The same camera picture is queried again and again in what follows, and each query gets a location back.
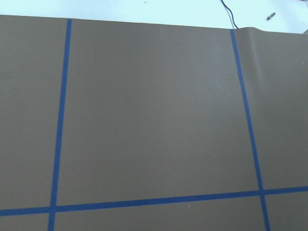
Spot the brown paper table cover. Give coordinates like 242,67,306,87
0,15,308,231

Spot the small metal screw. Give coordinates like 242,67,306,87
266,13,275,20

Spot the black thin cable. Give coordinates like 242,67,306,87
221,0,239,30

